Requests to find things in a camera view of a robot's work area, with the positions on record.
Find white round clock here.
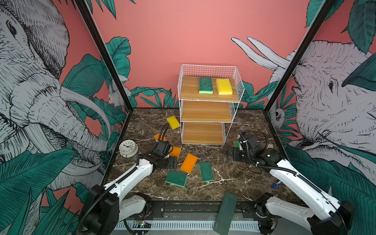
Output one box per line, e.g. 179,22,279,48
118,140,139,158

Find right black frame post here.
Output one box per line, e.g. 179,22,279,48
263,0,336,113

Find left black frame post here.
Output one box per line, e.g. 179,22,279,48
74,0,133,112

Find black frame post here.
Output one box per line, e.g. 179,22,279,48
263,0,336,113
74,0,133,112

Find yellow sponge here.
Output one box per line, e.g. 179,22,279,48
166,116,181,129
216,78,233,96

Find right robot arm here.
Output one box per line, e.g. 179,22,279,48
228,132,354,235

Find yellow sponge beside shelf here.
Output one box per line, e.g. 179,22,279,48
166,116,181,129

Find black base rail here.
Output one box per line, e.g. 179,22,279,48
144,200,279,220

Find orange sponge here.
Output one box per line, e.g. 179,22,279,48
180,153,198,174
169,146,181,158
154,134,167,142

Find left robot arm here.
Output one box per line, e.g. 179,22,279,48
73,123,173,235

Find white wire three-tier shelf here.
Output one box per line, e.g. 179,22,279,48
178,64,245,146

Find white slotted cable duct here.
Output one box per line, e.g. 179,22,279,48
126,220,260,232

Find dark green foreground sponge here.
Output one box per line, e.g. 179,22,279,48
213,192,238,235

